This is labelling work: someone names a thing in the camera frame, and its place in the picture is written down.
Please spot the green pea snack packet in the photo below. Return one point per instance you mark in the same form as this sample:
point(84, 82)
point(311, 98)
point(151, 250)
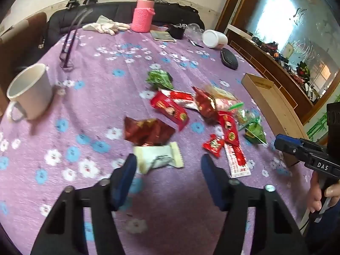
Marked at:
point(160, 79)

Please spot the clear plastic cup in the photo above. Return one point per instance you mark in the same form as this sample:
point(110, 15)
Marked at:
point(193, 31)

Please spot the red white rice cracker packet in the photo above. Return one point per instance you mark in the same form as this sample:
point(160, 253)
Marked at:
point(183, 99)

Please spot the purple framed eyeglasses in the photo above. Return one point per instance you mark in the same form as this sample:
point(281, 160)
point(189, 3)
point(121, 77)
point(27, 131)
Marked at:
point(70, 38)

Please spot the red long snack packet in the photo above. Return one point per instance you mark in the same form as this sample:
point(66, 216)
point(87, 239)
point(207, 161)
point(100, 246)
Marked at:
point(170, 108)
point(229, 128)

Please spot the green wrapped candy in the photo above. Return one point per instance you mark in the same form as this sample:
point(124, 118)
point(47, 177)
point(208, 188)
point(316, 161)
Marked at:
point(244, 116)

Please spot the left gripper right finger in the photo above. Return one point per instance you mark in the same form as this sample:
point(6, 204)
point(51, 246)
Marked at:
point(217, 182)

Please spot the white enamel mug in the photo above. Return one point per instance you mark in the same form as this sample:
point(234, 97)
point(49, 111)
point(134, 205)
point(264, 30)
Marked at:
point(30, 93)

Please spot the small red candy packet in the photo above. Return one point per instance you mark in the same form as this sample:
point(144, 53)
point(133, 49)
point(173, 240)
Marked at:
point(214, 145)

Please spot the small notebook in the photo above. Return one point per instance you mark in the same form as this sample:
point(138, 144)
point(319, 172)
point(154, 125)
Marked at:
point(162, 36)

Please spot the red white flat packet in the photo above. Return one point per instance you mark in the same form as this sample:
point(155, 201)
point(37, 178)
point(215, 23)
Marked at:
point(237, 163)

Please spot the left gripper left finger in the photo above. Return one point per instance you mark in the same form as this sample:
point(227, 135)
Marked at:
point(121, 180)

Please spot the small black cup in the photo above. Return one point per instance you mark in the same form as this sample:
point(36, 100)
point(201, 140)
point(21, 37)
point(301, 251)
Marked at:
point(176, 30)

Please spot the cardboard box tray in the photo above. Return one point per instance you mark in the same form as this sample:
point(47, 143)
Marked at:
point(277, 111)

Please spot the black leather sofa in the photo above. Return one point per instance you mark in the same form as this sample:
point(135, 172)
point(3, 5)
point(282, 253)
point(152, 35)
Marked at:
point(166, 13)

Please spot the person's right hand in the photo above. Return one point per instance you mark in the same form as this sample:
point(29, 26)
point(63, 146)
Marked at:
point(315, 194)

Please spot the white plastic jar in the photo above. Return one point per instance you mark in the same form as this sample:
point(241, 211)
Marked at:
point(214, 39)

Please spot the white cloth gloves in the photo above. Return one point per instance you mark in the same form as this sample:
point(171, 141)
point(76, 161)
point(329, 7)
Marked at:
point(105, 25)

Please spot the pink knit-sleeved bottle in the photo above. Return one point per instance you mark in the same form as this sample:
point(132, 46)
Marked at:
point(143, 16)

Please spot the white cake packet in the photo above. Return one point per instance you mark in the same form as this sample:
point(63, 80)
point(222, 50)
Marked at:
point(154, 157)

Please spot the wooden cabinet counter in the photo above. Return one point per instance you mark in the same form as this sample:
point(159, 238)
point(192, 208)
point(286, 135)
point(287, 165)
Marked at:
point(271, 70)

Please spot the brown wooden chair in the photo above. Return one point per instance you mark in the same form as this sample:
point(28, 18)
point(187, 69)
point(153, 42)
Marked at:
point(20, 47)

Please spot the yellow cheese biscuit packet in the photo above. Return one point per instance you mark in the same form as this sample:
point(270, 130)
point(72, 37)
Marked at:
point(219, 93)

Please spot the dark red foil snack bag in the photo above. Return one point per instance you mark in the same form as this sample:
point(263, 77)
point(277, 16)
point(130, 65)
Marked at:
point(147, 132)

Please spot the black glasses case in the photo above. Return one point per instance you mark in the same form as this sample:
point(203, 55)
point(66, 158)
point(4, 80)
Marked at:
point(228, 59)

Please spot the purple floral tablecloth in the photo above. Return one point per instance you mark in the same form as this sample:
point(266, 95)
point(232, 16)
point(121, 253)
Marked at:
point(99, 111)

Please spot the pink cartoon snack packet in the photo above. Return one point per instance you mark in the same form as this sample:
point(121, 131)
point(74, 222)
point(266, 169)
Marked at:
point(224, 104)

